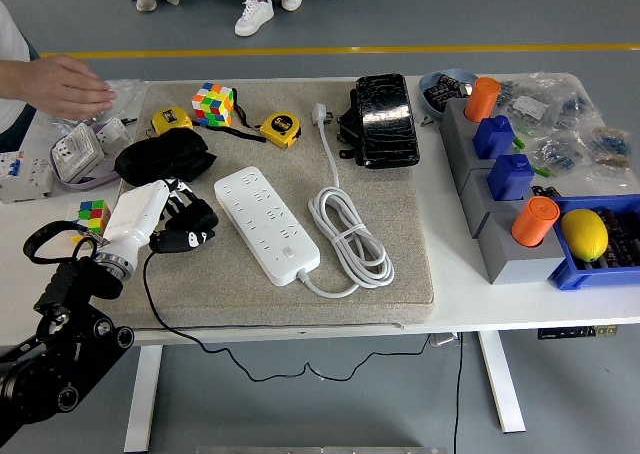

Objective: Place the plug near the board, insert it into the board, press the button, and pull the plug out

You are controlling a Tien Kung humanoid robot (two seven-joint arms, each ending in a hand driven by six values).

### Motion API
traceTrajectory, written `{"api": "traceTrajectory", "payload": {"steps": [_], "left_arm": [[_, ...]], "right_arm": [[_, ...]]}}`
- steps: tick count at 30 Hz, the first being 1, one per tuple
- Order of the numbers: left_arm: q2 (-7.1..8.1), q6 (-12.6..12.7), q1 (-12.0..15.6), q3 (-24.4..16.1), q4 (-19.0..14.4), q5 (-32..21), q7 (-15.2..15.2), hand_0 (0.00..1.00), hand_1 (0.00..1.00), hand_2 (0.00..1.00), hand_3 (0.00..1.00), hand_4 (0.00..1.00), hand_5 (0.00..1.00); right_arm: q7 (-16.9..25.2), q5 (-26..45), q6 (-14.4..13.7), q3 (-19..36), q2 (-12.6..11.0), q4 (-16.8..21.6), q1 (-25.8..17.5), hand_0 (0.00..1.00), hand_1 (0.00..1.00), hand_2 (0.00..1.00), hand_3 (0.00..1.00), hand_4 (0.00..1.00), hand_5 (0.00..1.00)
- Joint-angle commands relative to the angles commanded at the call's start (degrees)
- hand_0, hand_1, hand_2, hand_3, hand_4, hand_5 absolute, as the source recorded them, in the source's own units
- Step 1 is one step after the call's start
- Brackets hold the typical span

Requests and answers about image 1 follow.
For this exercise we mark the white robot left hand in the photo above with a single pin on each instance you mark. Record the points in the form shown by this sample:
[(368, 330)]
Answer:
[(135, 214)]

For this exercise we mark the person's left hand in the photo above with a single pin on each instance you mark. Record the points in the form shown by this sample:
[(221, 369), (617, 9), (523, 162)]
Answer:
[(65, 86)]

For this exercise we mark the black power adapter plug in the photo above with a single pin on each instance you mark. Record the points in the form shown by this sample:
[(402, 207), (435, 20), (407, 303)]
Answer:
[(201, 217)]

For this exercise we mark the white power strip board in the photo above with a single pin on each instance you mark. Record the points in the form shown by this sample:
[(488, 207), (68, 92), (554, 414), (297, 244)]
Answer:
[(260, 224)]

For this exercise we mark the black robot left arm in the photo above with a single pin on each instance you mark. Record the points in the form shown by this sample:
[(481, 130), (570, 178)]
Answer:
[(50, 364)]

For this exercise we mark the small multicolour puzzle cube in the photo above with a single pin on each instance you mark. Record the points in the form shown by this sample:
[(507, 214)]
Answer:
[(85, 214)]

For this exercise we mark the black cloth pouch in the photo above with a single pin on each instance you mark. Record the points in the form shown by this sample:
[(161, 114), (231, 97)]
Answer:
[(160, 156)]

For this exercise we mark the clear bag of metal screws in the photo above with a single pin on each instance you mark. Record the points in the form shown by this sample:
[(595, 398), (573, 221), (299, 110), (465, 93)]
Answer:
[(127, 99)]

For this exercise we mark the person's torso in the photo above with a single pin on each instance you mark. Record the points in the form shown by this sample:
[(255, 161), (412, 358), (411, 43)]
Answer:
[(10, 39)]

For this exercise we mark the white circuit breaker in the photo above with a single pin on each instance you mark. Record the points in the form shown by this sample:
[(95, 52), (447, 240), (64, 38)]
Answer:
[(25, 174)]

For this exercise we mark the yellow tape measure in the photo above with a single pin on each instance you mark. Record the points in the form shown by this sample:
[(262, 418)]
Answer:
[(170, 119)]

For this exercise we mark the large multicolour puzzle cube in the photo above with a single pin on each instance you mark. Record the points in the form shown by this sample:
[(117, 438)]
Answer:
[(212, 104)]

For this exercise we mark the grey-brown foam mat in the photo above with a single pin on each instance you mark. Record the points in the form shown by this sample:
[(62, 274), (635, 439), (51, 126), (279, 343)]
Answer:
[(295, 174)]

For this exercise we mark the yellow tape measure 5m label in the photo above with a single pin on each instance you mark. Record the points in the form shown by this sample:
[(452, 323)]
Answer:
[(280, 126)]

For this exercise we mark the white table leg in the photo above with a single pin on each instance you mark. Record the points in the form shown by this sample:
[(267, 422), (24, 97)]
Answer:
[(142, 399), (502, 384)]

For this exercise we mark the glossy black case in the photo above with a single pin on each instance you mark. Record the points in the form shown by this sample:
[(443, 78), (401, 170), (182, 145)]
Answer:
[(387, 124)]

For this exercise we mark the small metal clip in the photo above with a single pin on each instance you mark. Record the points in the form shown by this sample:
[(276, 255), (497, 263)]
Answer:
[(427, 120)]

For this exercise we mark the blue bowl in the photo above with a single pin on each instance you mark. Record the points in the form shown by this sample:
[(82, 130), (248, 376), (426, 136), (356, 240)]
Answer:
[(426, 86)]

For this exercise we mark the black electronic components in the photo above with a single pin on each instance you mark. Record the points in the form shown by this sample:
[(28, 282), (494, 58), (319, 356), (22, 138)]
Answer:
[(625, 239), (442, 94)]

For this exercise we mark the grey block holder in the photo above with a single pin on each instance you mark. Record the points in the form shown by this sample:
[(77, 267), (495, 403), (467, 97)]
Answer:
[(475, 199), (462, 166), (452, 119), (520, 271)]

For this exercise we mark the blue block peg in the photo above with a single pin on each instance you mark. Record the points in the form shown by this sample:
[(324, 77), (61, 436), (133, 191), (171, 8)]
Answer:
[(492, 139), (510, 176)]

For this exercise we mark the orange cylinder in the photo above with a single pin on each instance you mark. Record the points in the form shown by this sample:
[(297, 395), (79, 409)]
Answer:
[(482, 99), (532, 221)]

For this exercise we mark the clear bag with white card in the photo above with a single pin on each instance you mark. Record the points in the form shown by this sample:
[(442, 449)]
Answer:
[(527, 106)]

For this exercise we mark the clear bag of blue resistors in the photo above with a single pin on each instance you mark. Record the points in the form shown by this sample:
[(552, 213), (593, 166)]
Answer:
[(560, 156)]

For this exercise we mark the blue plastic bin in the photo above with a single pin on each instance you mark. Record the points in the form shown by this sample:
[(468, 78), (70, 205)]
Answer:
[(570, 274)]

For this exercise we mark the clear bag of blue components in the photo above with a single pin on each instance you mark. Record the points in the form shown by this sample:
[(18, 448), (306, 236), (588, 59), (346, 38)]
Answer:
[(572, 106)]

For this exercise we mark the yellow lemon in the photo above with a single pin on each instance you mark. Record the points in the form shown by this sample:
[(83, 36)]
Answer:
[(585, 234)]

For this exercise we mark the black table control panel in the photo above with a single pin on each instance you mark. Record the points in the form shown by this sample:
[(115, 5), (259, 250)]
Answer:
[(575, 332)]

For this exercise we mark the clear bag of brown resistors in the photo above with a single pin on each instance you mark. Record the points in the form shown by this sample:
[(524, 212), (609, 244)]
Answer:
[(607, 141)]

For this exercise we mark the white wall socket panel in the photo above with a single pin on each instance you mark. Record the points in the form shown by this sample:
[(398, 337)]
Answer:
[(75, 154), (112, 131)]

